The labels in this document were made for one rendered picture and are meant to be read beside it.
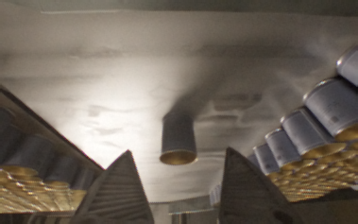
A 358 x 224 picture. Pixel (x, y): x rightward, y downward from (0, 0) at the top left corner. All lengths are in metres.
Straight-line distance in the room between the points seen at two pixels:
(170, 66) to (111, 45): 0.08
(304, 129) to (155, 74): 0.28
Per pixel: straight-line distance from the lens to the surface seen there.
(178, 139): 0.22
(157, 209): 3.05
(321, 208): 3.69
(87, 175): 0.64
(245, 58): 0.21
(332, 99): 0.30
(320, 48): 0.27
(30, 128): 0.46
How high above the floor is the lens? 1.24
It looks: 40 degrees down
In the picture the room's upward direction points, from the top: 178 degrees clockwise
